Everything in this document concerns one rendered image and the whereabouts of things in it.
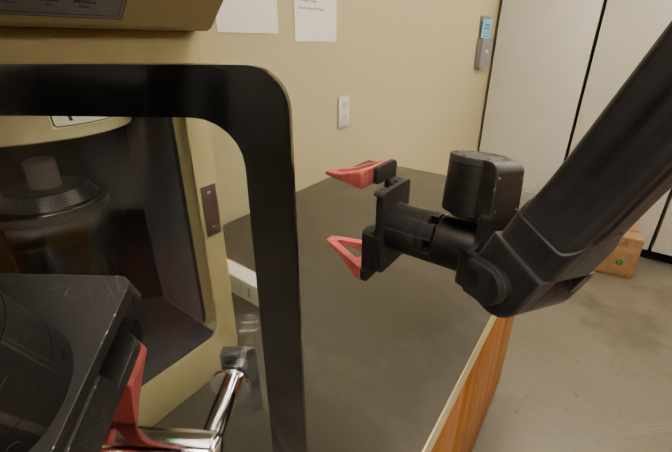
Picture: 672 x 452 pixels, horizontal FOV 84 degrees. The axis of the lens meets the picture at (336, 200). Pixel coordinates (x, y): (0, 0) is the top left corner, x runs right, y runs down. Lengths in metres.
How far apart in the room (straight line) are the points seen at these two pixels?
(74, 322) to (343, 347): 0.51
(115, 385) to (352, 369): 0.47
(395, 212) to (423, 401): 0.29
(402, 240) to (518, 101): 2.77
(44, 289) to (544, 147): 3.09
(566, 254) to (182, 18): 0.39
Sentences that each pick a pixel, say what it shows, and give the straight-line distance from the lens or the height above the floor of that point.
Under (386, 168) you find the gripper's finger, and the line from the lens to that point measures 0.44.
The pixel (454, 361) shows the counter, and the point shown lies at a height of 0.94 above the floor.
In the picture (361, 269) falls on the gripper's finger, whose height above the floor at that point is 1.15.
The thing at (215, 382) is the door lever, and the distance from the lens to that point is 0.27.
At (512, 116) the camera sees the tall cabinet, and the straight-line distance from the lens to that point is 3.16.
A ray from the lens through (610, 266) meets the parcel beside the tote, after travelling 3.02.
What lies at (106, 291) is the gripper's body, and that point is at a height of 1.30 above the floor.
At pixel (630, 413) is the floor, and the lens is 2.13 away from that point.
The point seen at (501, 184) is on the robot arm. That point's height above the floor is 1.28.
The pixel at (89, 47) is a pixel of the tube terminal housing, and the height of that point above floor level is 1.39.
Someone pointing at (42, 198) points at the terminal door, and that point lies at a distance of 0.24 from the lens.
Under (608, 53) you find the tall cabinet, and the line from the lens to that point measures 3.06.
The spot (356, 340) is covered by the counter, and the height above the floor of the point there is 0.94.
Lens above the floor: 1.40
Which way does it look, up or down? 23 degrees down
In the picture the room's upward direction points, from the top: straight up
